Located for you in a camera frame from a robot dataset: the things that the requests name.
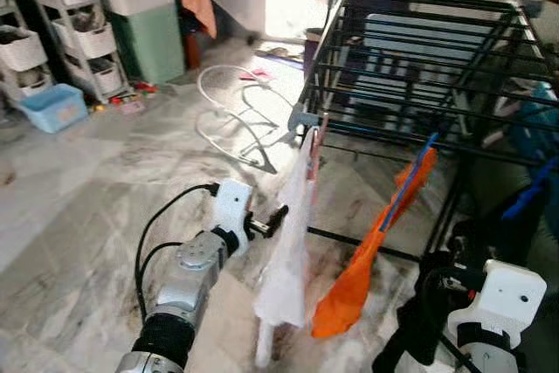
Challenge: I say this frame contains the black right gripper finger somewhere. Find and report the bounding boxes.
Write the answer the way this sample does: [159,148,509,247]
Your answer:
[376,301,424,373]
[416,280,455,369]

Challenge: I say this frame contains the white shirt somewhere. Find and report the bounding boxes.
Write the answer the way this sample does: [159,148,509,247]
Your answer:
[253,126,321,370]

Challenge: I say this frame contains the blue plastic hanger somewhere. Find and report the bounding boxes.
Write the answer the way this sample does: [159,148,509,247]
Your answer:
[377,133,439,234]
[500,157,559,221]

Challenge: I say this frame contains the black garment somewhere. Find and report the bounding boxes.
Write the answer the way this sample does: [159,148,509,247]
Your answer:
[450,150,559,282]

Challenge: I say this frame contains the orange shirt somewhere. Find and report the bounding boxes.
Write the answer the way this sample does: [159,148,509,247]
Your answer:
[310,146,439,340]

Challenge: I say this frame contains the black metal drying rack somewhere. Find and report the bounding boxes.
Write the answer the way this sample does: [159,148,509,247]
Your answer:
[288,0,559,262]

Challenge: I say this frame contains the blue patterned door mat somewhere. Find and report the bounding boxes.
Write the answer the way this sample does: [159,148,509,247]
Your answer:
[249,41,308,73]

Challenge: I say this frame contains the small pink card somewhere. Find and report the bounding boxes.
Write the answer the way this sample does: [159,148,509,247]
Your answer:
[118,98,146,115]

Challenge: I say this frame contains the small red toy pieces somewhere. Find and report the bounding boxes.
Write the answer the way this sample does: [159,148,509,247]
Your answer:
[129,80,163,99]

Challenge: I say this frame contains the green plastic storage bin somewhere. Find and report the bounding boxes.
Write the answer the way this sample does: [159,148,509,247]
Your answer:
[109,4,186,86]

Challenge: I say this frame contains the light blue plastic bin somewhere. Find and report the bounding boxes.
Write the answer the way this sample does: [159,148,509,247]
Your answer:
[17,83,90,135]

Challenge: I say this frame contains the grey trolley with white baskets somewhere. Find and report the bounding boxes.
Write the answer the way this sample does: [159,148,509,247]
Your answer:
[26,0,134,105]
[0,0,55,105]

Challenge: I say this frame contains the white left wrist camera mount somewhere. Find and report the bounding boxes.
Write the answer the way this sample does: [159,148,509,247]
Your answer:
[212,178,255,236]

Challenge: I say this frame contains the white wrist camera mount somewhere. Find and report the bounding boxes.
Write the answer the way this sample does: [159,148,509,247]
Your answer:
[212,178,255,236]
[448,259,549,349]

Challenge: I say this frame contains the white tubular metal frame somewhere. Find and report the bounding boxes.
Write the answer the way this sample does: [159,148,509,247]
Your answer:
[197,65,302,175]

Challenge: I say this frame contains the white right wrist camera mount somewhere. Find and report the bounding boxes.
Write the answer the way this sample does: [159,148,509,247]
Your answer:
[448,259,549,349]

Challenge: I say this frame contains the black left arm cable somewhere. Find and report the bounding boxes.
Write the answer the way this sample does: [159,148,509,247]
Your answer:
[134,183,219,321]

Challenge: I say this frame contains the brown wooden post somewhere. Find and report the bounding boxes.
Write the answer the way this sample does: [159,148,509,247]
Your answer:
[182,31,202,71]

